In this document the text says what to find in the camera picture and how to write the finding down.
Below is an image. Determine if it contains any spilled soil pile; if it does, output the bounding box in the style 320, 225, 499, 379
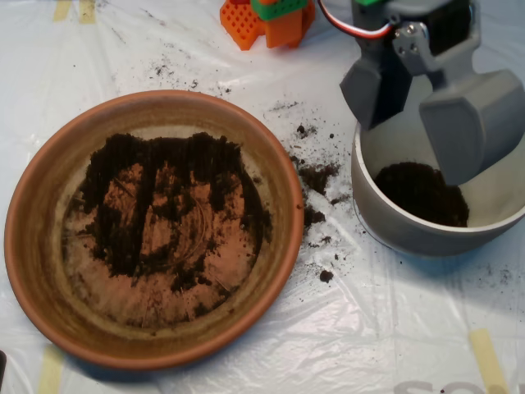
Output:
289, 153, 344, 229

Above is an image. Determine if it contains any dark soil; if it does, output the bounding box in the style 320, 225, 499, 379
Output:
372, 162, 471, 229
71, 131, 272, 325

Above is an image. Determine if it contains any terracotta saucer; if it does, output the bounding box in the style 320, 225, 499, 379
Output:
3, 89, 305, 373

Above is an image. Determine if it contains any clear plastic cover sheet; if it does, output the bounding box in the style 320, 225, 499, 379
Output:
0, 0, 525, 394

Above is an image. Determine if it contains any red white servo cable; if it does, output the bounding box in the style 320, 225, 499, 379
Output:
317, 0, 402, 41

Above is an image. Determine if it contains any white ceramic pot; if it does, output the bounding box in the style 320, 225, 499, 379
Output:
350, 67, 525, 258

